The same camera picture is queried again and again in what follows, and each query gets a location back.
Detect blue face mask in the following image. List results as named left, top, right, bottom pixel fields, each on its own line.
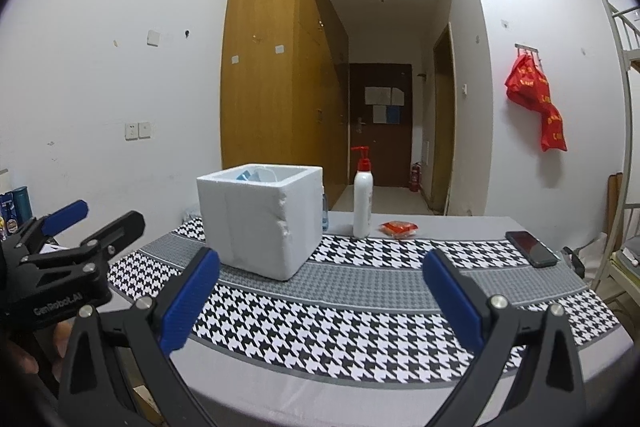
left=236, top=165, right=278, bottom=183

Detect person's left hand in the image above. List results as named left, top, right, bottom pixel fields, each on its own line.
left=6, top=321, right=74, bottom=379

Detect metal bunk bed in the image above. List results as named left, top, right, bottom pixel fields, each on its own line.
left=591, top=0, right=639, bottom=305

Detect black smartphone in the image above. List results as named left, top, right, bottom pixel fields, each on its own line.
left=506, top=231, right=558, bottom=269

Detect white styrofoam box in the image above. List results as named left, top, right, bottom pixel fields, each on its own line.
left=196, top=164, right=323, bottom=281

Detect houndstooth table mat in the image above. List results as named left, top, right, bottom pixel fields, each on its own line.
left=106, top=215, right=623, bottom=389

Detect blue spray bottle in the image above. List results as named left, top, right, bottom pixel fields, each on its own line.
left=321, top=192, right=329, bottom=232

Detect red snack packet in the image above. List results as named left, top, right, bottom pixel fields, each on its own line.
left=378, top=220, right=419, bottom=239

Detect red fire extinguisher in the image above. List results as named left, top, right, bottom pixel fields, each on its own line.
left=409, top=161, right=423, bottom=192

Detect wooden wardrobe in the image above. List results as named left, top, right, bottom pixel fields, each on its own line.
left=220, top=0, right=348, bottom=204

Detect white pump lotion bottle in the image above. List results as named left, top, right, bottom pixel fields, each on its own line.
left=352, top=145, right=373, bottom=239

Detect red hanging bags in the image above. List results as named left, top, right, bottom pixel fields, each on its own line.
left=504, top=52, right=567, bottom=152

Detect dark brown entrance door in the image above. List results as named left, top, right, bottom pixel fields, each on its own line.
left=349, top=63, right=413, bottom=187

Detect white wall socket pair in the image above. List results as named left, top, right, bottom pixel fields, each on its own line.
left=125, top=121, right=152, bottom=141

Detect white wall switch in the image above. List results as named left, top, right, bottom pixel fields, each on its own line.
left=146, top=29, right=160, bottom=48

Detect wall hook rack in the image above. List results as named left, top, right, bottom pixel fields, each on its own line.
left=514, top=43, right=539, bottom=58

